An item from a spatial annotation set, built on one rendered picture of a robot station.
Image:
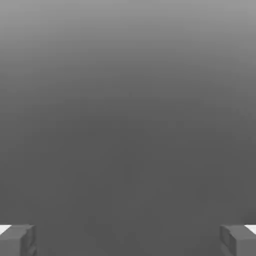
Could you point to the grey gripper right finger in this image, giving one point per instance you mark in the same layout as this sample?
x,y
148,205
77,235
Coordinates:
x,y
240,243

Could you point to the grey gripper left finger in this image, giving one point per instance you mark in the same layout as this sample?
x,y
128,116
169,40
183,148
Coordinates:
x,y
16,242

